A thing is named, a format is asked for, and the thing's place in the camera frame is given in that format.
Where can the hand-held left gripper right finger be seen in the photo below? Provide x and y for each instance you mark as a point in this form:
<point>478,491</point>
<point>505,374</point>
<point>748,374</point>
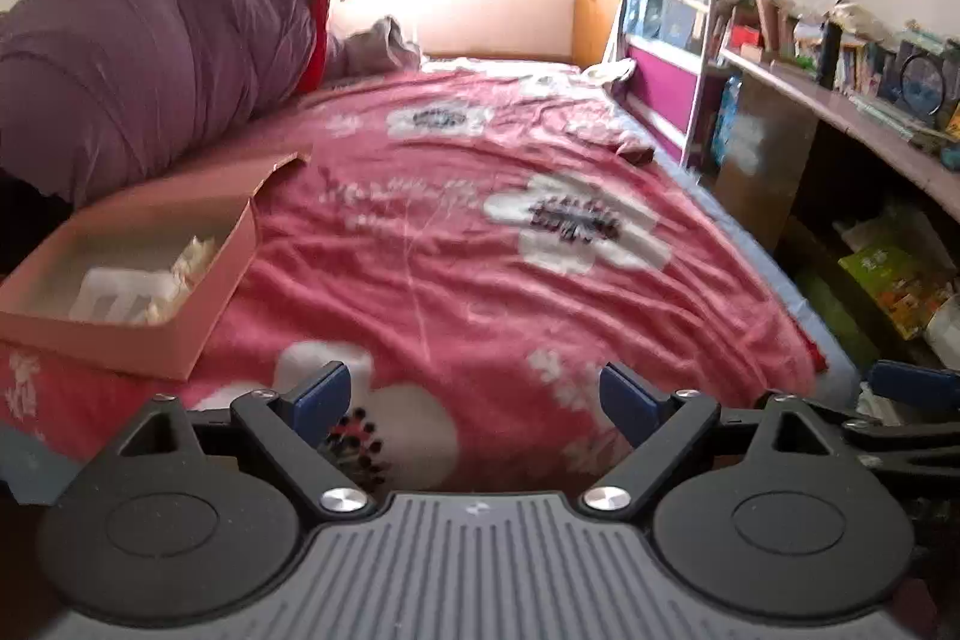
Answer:
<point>626,396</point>

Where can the blue printed packet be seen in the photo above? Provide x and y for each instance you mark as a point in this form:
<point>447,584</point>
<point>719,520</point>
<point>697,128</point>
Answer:
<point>726,115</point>

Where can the row of books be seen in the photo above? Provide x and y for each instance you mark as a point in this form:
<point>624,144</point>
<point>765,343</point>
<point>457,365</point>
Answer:
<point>862,74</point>

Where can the orange wooden cabinet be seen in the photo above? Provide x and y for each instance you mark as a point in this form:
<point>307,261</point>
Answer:
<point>598,10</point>

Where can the white cloth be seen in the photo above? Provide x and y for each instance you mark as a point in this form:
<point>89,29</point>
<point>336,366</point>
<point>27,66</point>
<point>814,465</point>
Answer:
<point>611,70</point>

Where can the green book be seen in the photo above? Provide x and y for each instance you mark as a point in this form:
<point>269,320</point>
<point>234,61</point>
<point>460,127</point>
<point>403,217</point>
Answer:
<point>885,280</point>

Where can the round black framed magnifier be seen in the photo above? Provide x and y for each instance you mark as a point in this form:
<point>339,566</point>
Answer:
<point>924,89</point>

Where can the black bottle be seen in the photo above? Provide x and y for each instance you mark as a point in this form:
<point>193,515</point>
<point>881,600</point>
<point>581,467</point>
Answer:
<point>831,55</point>

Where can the purple duvet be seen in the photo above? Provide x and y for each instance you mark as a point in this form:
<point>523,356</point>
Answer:
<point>150,48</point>

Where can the wooden desk with shelves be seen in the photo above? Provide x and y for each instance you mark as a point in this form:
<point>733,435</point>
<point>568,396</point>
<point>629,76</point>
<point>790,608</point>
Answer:
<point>825,108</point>

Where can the pink cardboard box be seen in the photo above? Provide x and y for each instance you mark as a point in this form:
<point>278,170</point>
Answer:
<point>150,347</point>

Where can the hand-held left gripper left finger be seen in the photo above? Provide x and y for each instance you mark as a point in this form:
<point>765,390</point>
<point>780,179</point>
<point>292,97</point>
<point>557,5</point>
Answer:
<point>322,389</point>

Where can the red floral blanket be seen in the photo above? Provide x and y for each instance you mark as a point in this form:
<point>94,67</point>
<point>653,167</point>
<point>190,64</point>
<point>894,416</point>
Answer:
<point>450,280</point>

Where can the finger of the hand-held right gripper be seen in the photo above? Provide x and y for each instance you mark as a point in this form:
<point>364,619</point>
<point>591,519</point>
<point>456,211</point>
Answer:
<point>900,441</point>
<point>915,383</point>

